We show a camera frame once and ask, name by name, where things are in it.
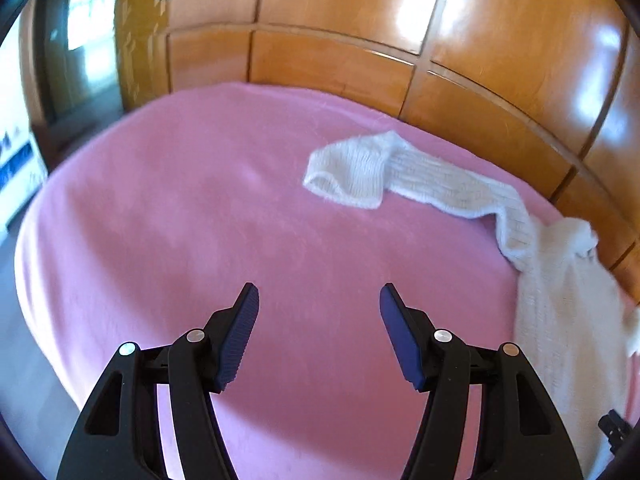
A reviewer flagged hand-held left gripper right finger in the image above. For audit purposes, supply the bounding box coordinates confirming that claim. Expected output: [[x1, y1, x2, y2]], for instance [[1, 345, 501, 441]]
[[379, 282, 585, 480]]

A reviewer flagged pink blanket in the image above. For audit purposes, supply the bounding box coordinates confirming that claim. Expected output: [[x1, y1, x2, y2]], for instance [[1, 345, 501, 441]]
[[14, 82, 626, 480]]

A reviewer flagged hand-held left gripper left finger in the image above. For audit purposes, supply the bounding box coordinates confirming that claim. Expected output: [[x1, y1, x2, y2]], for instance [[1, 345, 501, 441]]
[[56, 282, 260, 480]]

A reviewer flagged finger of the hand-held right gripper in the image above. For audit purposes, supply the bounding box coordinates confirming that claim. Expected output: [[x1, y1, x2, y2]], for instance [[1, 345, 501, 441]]
[[597, 409, 633, 465]]

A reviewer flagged white box with blue print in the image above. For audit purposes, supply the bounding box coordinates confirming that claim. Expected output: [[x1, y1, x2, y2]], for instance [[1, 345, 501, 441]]
[[0, 20, 49, 233]]

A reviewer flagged window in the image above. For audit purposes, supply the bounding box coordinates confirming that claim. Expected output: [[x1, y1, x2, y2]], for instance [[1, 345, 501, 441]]
[[30, 0, 123, 146]]

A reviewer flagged white knit sweater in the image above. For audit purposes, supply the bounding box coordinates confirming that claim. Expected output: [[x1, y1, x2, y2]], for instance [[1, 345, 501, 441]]
[[302, 130, 640, 480]]

